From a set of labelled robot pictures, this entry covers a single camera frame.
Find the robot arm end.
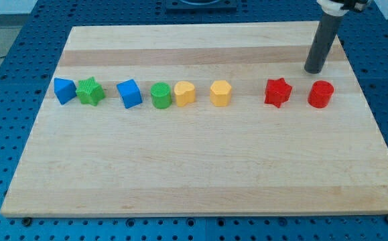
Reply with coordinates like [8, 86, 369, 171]
[316, 0, 373, 17]

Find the red star block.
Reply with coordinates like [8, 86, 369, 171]
[264, 78, 292, 108]

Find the green star block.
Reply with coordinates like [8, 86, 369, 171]
[76, 77, 106, 106]

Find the yellow heart block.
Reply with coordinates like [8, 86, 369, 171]
[174, 81, 196, 107]

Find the yellow hexagon block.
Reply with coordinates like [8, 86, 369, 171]
[210, 80, 232, 107]

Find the green cylinder block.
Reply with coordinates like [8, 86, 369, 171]
[150, 82, 172, 109]

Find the wooden board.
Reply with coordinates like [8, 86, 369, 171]
[1, 21, 388, 218]

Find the blue cube block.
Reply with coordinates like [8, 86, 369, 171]
[117, 79, 143, 108]

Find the red cylinder block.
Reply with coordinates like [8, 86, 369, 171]
[308, 80, 334, 108]

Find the blue triangle block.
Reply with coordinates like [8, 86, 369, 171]
[54, 78, 77, 105]

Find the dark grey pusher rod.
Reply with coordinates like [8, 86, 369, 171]
[304, 12, 343, 74]

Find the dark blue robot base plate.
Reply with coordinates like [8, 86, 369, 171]
[164, 0, 238, 12]

